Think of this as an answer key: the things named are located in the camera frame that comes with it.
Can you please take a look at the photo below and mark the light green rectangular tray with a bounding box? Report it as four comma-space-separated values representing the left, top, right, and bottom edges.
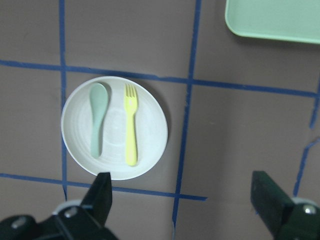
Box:
224, 0, 320, 45

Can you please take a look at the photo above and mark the light green plastic spoon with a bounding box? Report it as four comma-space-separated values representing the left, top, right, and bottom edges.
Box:
89, 82, 109, 159

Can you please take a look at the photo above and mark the white round plate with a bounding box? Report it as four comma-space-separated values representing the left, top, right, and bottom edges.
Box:
61, 76, 168, 180

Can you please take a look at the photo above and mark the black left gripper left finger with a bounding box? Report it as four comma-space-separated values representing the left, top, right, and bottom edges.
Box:
0, 172, 118, 240

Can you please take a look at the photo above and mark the yellow plastic fork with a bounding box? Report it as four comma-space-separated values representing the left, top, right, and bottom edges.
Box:
124, 83, 138, 166

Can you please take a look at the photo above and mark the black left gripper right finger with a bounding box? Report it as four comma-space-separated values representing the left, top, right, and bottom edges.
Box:
250, 170, 320, 240

